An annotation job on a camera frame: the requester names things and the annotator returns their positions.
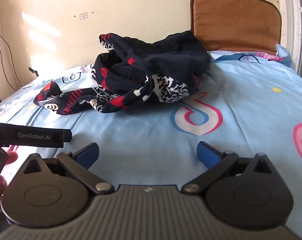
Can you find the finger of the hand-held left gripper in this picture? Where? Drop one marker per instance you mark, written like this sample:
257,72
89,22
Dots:
67,135

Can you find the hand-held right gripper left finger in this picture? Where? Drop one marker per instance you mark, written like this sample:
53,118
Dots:
89,154

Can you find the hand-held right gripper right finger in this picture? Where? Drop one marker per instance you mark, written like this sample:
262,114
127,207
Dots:
207,155

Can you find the dark reindeer pattern sweater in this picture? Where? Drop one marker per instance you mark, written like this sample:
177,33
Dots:
151,62

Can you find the light blue cartoon bed sheet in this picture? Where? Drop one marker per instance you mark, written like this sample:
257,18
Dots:
146,130

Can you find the black tape piece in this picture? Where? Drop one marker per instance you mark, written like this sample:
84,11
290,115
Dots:
33,71

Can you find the brown seat cushion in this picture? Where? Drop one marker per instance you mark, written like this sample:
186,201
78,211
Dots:
235,22

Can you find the white framed glass door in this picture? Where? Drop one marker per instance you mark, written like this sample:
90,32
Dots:
294,17

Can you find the small wall sticker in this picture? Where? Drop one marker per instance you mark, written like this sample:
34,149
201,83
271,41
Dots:
83,16

